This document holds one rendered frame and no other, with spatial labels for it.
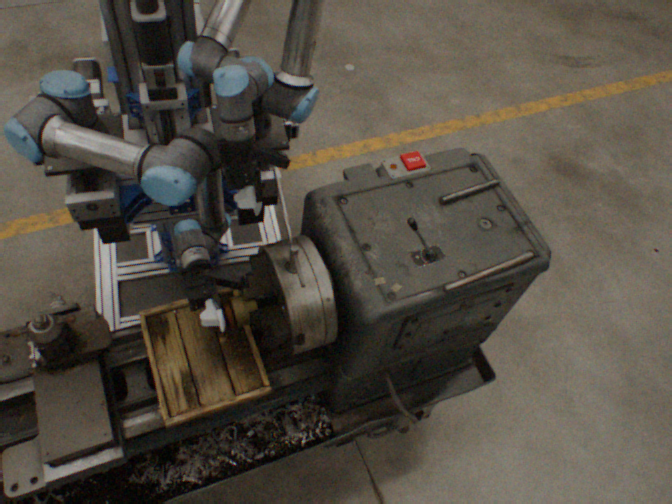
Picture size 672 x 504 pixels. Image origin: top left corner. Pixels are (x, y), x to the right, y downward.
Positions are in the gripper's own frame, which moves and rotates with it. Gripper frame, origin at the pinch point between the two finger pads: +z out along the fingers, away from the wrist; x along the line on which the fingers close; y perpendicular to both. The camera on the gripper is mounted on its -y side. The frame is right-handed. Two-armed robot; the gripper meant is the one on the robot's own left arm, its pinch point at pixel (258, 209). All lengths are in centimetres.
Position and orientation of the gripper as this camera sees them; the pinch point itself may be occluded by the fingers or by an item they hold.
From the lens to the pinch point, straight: 143.1
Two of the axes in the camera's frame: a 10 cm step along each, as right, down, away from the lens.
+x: 3.9, 4.9, -7.8
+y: -9.2, 2.5, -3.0
